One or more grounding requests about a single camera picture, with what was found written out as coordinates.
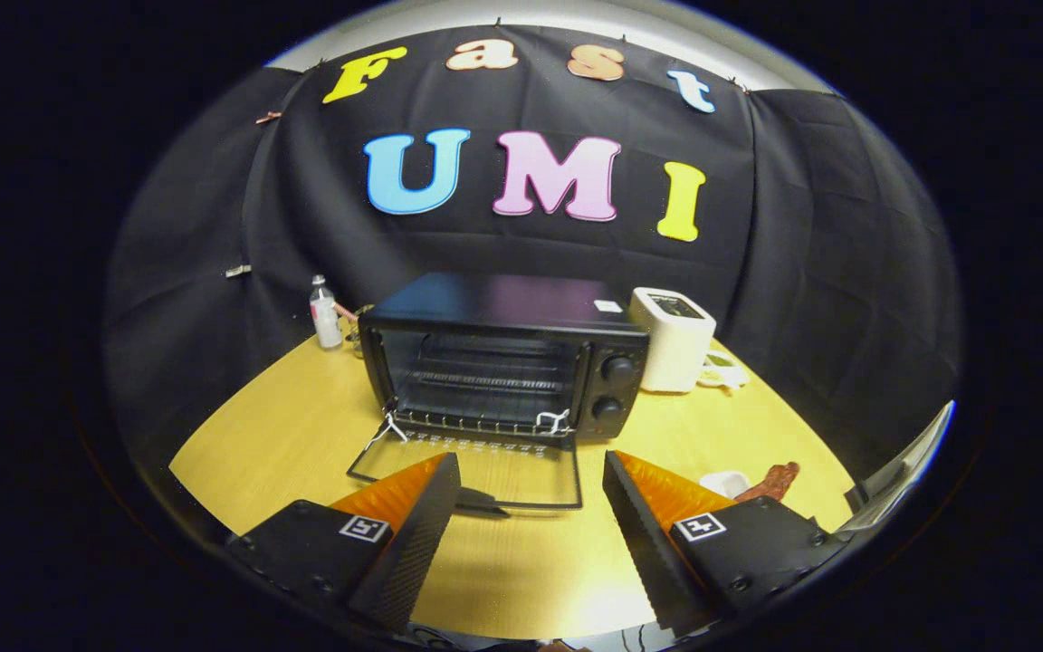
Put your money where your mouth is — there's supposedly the white ribbed tray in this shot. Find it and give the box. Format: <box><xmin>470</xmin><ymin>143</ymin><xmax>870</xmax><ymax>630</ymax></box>
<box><xmin>699</xmin><ymin>470</ymin><xmax>751</xmax><ymax>501</ymax></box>

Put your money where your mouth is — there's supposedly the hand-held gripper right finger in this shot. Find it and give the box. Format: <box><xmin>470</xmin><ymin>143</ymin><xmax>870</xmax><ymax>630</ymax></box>
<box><xmin>601</xmin><ymin>450</ymin><xmax>848</xmax><ymax>635</ymax></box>

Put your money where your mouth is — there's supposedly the white toaster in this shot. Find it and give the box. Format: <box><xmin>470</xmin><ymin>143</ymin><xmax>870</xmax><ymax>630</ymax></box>
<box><xmin>627</xmin><ymin>287</ymin><xmax>718</xmax><ymax>394</ymax></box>

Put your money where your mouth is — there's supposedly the red steak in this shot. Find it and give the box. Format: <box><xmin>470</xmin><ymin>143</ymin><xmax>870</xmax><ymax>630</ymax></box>
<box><xmin>734</xmin><ymin>462</ymin><xmax>800</xmax><ymax>504</ymax></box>

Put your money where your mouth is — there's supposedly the small clear bottle pink label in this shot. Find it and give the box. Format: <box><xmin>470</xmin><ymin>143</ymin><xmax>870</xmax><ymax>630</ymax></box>
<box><xmin>309</xmin><ymin>274</ymin><xmax>344</xmax><ymax>350</ymax></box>

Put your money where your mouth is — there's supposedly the black toaster oven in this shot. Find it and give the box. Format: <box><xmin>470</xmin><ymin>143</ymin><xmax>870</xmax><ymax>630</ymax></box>
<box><xmin>347</xmin><ymin>272</ymin><xmax>651</xmax><ymax>519</ymax></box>

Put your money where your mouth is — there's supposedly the small clear container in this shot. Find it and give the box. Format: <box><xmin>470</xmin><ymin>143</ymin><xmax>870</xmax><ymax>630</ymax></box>
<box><xmin>340</xmin><ymin>303</ymin><xmax>376</xmax><ymax>356</ymax></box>

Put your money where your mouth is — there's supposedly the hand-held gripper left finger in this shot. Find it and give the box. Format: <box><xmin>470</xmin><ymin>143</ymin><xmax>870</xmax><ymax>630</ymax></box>
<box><xmin>227</xmin><ymin>453</ymin><xmax>464</xmax><ymax>635</ymax></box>

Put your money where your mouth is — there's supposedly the small white compartment dish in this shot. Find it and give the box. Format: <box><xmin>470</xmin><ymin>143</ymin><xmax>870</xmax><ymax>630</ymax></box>
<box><xmin>698</xmin><ymin>349</ymin><xmax>751</xmax><ymax>390</ymax></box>

